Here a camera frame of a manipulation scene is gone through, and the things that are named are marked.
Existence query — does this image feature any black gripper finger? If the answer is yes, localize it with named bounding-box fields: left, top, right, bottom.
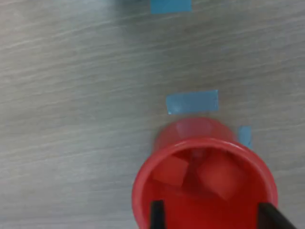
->
left=149, top=199, right=165, bottom=229
left=258, top=202, right=298, bottom=229

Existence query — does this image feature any red cube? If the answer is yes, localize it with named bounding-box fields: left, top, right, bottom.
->
left=195, top=159, right=242, bottom=201
left=152, top=155, right=191, bottom=187

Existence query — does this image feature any blue tape piece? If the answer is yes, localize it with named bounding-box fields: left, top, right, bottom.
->
left=165, top=89, right=219, bottom=116
left=238, top=125, right=253, bottom=150
left=150, top=0, right=193, bottom=14

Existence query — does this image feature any red plastic cup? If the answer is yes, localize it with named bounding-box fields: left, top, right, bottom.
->
left=132, top=117, right=279, bottom=229

